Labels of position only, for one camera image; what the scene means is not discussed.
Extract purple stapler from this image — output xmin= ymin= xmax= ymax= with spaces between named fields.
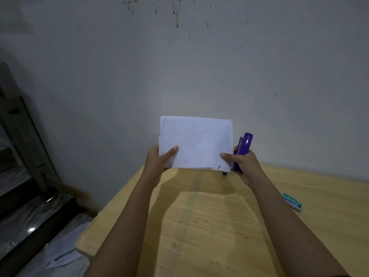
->
xmin=232 ymin=133 xmax=254 ymax=174

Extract person's right hand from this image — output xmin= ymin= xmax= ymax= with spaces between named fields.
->
xmin=220 ymin=146 xmax=266 ymax=190

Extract white paper sheets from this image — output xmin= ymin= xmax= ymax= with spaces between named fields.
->
xmin=159 ymin=115 xmax=233 ymax=171

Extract dark metal rack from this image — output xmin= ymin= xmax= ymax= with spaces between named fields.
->
xmin=0 ymin=62 xmax=96 ymax=277

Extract person's right forearm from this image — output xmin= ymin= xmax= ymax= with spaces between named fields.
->
xmin=250 ymin=176 xmax=351 ymax=277

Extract green staple box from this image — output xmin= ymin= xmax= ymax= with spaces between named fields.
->
xmin=282 ymin=193 xmax=304 ymax=212

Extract papers on floor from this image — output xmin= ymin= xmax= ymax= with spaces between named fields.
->
xmin=17 ymin=213 xmax=96 ymax=277

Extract person's left forearm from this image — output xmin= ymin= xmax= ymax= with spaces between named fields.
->
xmin=90 ymin=174 xmax=158 ymax=277

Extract person's left hand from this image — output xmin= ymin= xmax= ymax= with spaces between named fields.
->
xmin=143 ymin=145 xmax=179 ymax=188

